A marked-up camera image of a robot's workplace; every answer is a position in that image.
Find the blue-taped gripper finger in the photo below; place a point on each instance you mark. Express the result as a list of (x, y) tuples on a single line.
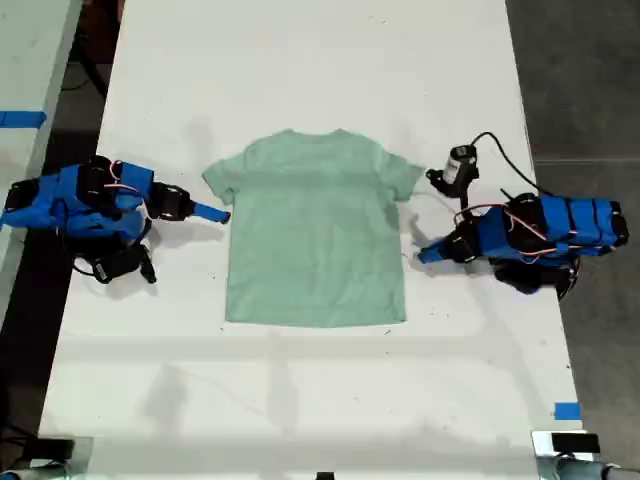
[(210, 207), (437, 257), (210, 217), (437, 247)]

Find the pale green T-shirt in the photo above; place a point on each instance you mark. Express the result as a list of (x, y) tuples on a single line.
[(315, 225)]

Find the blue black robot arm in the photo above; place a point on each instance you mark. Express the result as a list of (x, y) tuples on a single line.
[(70, 210), (560, 225)]

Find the long blue tape strip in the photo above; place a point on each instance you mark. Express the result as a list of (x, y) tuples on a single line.
[(22, 119)]

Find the small blue tape square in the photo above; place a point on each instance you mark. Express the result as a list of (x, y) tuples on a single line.
[(567, 411)]

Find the pale side table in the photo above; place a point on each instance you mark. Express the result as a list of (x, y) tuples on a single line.
[(30, 60)]

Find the grey metal pipe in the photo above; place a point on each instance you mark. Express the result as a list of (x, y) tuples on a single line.
[(595, 471), (35, 472)]

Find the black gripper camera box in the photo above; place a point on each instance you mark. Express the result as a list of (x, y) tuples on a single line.
[(457, 170), (117, 265)]

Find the black box on bracket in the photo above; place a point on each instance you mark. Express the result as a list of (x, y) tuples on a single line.
[(575, 443)]

